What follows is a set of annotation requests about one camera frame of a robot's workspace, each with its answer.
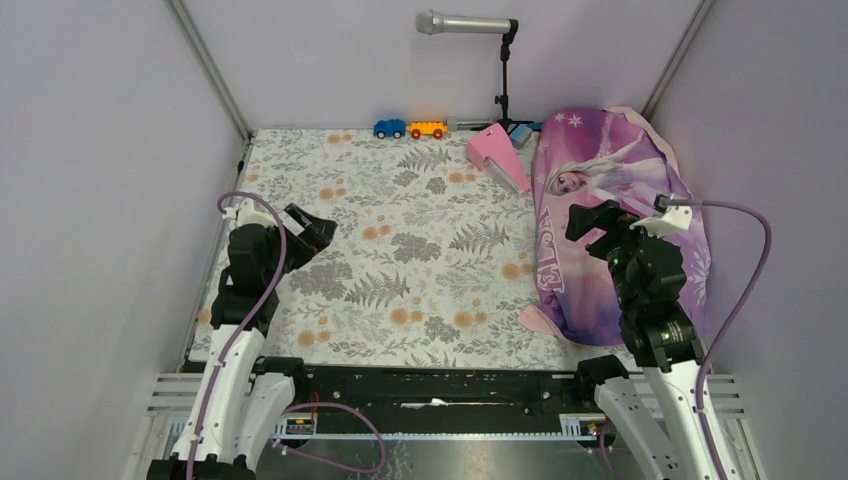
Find silver microphone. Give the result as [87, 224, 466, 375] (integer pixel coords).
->
[415, 10, 514, 35]

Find floral table mat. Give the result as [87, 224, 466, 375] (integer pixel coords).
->
[240, 129, 605, 370]

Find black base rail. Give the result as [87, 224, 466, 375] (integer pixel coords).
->
[249, 355, 631, 440]

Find small light blue block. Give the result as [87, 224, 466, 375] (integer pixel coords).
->
[509, 124, 533, 150]

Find black microphone stand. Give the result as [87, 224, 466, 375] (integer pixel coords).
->
[493, 19, 530, 133]

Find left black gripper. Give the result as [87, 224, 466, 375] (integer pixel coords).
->
[263, 203, 335, 286]

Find pink wedge box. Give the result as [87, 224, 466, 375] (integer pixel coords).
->
[465, 123, 531, 194]

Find blue toy car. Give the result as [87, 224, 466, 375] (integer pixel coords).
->
[372, 119, 407, 139]

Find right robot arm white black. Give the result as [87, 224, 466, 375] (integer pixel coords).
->
[565, 195, 740, 479]

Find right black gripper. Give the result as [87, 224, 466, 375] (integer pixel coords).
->
[564, 198, 670, 310]

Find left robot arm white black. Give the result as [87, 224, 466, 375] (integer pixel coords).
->
[147, 199, 338, 479]

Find orange yellow toy wagon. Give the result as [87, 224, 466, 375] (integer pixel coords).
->
[406, 121, 448, 139]

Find pink purple Elsa pillowcase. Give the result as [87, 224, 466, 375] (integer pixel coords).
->
[527, 107, 692, 347]

